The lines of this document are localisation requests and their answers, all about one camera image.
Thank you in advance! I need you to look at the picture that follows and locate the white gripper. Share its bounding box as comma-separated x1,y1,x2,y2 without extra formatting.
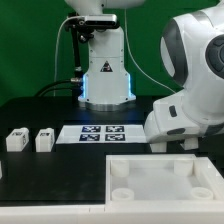
144,90,224,153

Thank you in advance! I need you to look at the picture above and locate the white square tabletop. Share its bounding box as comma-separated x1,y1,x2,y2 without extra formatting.
106,154,224,203

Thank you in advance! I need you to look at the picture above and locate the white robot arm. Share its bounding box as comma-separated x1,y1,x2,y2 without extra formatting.
65,0,224,152

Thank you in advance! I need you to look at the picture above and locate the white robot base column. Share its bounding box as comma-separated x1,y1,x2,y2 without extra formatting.
78,28,136,111

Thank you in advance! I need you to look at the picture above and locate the white fiducial tag sheet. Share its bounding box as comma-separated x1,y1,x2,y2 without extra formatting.
56,125,146,144

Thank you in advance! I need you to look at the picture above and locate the white L-shaped obstacle wall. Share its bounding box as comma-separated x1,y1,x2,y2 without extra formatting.
0,200,224,224

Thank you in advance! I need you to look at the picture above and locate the black cable bundle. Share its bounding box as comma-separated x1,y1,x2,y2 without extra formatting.
33,66,84,98

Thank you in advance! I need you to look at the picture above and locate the black camera on mount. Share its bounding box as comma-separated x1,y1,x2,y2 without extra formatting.
65,14,120,43

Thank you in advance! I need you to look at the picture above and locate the white cable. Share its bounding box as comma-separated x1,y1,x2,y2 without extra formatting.
53,15,81,98

